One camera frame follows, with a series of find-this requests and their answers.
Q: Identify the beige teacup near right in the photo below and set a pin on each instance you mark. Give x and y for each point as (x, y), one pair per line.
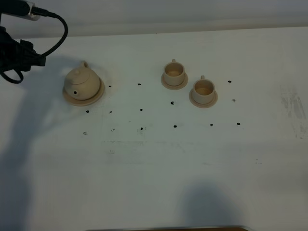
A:
(203, 91)

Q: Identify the beige teapot saucer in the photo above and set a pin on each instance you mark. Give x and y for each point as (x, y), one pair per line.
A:
(86, 102)

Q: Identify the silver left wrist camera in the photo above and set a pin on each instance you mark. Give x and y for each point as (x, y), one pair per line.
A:
(18, 8)

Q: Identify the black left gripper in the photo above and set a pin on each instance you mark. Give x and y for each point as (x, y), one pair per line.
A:
(16, 55)

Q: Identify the beige saucer near right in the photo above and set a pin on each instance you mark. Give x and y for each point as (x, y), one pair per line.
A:
(211, 102)

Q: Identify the beige teacup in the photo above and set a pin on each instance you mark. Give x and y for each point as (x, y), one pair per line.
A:
(203, 91)
(174, 73)

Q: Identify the beige saucer far left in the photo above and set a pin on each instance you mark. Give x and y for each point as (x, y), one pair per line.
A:
(178, 87)

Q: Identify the beige teacup far left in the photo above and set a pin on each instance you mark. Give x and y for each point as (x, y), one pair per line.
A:
(174, 73)

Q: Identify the beige ceramic teapot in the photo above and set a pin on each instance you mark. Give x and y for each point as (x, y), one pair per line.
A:
(82, 83)

